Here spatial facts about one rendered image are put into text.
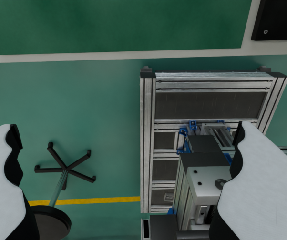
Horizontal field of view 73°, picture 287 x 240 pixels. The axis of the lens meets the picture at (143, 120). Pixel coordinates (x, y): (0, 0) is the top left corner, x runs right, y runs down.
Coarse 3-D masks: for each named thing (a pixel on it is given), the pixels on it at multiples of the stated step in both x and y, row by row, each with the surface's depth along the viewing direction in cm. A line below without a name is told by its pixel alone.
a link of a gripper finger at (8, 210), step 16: (0, 128) 10; (16, 128) 11; (0, 144) 9; (16, 144) 10; (0, 160) 8; (16, 160) 9; (0, 176) 7; (16, 176) 8; (0, 192) 7; (16, 192) 7; (0, 208) 6; (16, 208) 6; (0, 224) 6; (16, 224) 6; (32, 224) 6
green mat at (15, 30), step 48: (0, 0) 42; (48, 0) 42; (96, 0) 43; (144, 0) 43; (192, 0) 43; (240, 0) 44; (0, 48) 47; (48, 48) 48; (96, 48) 48; (144, 48) 48; (192, 48) 49
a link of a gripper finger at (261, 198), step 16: (240, 128) 10; (256, 128) 10; (240, 144) 9; (256, 144) 9; (272, 144) 9; (240, 160) 8; (256, 160) 8; (272, 160) 8; (240, 176) 7; (256, 176) 7; (272, 176) 7; (224, 192) 7; (240, 192) 7; (256, 192) 7; (272, 192) 7; (224, 208) 6; (240, 208) 6; (256, 208) 6; (272, 208) 6; (224, 224) 6; (240, 224) 6; (256, 224) 6; (272, 224) 6
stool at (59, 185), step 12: (48, 144) 152; (84, 156) 157; (36, 168) 165; (48, 168) 164; (60, 168) 164; (72, 168) 163; (60, 180) 152; (36, 216) 115; (48, 216) 115; (60, 216) 118; (48, 228) 122; (60, 228) 122
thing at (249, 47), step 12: (252, 0) 44; (252, 12) 45; (252, 24) 47; (240, 48) 49; (252, 48) 50; (264, 48) 50; (276, 48) 50; (0, 60) 49; (12, 60) 49; (24, 60) 49; (36, 60) 49; (48, 60) 49; (60, 60) 50; (72, 60) 50
